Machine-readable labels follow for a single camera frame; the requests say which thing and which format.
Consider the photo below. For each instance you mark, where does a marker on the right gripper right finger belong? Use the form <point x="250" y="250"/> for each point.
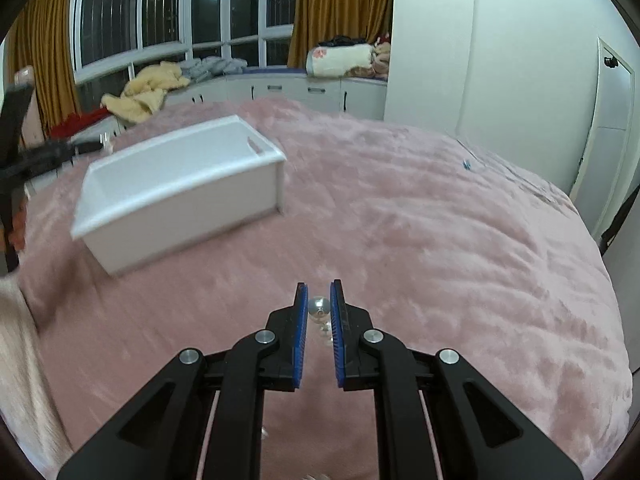
<point x="436" y="416"/>

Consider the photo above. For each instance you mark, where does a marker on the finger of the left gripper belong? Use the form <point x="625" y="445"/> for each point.
<point x="54" y="154"/>

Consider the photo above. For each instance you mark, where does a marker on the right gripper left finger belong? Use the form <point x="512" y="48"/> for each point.
<point x="201" y="416"/>

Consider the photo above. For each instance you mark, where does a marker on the long four-pearl earring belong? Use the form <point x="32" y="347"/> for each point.
<point x="319" y="312"/>

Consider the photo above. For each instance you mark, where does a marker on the red cloth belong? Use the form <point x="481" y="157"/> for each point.
<point x="75" y="123"/>

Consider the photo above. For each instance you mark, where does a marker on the white storage box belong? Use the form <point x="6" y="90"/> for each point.
<point x="176" y="189"/>

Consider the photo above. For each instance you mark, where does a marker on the yellow blanket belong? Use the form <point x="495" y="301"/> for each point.
<point x="145" y="95"/>

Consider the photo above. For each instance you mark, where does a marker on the cream fluffy sleeve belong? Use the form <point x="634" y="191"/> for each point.
<point x="27" y="408"/>

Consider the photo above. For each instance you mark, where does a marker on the silver spiky flower earring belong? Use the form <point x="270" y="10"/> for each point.
<point x="316" y="477"/>

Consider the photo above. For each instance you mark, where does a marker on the grey folded clothes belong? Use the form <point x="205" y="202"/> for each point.
<point x="201" y="69"/>

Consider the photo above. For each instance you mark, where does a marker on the pink plush bedspread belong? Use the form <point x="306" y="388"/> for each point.
<point x="493" y="262"/>

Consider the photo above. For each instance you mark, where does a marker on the white door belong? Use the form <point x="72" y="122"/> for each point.
<point x="602" y="158"/>

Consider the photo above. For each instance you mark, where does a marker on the white floral pillow roll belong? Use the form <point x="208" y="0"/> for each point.
<point x="336" y="62"/>

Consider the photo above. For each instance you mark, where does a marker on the white window bench cabinet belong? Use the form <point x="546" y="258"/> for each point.
<point x="362" y="98"/>

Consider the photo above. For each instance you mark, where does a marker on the mustard curtain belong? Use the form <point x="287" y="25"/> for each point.
<point x="322" y="20"/>

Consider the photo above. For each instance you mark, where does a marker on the plush toy pile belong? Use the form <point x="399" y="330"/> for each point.
<point x="380" y="63"/>

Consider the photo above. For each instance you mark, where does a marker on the white wardrobe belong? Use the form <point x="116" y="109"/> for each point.
<point x="514" y="76"/>

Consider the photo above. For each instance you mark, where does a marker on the window frame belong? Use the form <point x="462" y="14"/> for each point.
<point x="119" y="36"/>

